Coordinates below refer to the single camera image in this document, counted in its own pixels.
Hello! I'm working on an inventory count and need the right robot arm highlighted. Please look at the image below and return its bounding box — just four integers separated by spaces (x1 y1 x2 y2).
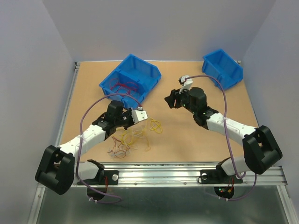
165 87 283 182

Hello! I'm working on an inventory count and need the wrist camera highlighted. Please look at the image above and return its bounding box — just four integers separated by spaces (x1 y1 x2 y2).
131 106 148 124
179 75 193 94

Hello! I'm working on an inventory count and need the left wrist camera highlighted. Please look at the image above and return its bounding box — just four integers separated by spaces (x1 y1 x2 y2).
131 106 148 124

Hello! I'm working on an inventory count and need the aluminium frame rail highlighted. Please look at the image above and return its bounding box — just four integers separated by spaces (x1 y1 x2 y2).
37 61 288 188

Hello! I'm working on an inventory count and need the wire bundle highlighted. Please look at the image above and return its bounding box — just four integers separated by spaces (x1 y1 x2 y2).
107 123 151 159

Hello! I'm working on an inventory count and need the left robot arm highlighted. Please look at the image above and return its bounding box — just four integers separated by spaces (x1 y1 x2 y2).
35 100 146 195

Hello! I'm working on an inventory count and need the large divided blue bin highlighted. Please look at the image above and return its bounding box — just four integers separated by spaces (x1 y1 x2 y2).
99 54 162 109

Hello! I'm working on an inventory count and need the red wire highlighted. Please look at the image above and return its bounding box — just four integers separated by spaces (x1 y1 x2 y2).
109 78 141 96

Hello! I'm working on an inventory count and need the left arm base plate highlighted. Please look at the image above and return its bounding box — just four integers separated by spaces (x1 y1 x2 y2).
83 170 119 186

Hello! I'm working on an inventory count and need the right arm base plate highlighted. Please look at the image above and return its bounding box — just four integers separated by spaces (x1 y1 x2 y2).
197 169 243 184

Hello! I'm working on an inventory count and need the small blue bin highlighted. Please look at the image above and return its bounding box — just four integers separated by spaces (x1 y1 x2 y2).
202 49 243 90

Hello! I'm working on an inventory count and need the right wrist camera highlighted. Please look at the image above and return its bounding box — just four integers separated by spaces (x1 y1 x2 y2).
179 75 193 94

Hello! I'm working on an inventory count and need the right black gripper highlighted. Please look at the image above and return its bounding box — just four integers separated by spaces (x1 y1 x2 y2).
164 84 197 114

